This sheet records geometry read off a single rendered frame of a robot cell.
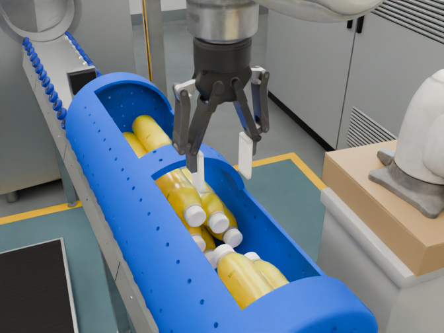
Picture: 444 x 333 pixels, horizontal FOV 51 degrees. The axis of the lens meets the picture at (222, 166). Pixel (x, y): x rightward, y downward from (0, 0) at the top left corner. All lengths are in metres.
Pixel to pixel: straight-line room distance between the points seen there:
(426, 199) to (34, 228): 2.15
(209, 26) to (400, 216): 0.63
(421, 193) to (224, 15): 0.67
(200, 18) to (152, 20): 1.32
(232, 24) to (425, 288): 0.78
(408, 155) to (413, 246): 0.19
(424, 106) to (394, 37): 1.54
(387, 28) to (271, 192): 1.11
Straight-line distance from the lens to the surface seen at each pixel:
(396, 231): 1.04
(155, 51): 1.92
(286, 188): 2.87
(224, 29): 0.56
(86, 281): 2.38
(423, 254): 1.00
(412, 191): 1.08
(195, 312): 0.67
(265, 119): 0.68
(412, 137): 1.03
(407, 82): 2.48
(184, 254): 0.72
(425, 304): 1.20
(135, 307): 1.09
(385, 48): 2.59
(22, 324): 2.11
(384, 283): 1.12
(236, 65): 0.59
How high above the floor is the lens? 1.71
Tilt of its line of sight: 34 degrees down
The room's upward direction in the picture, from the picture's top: straight up
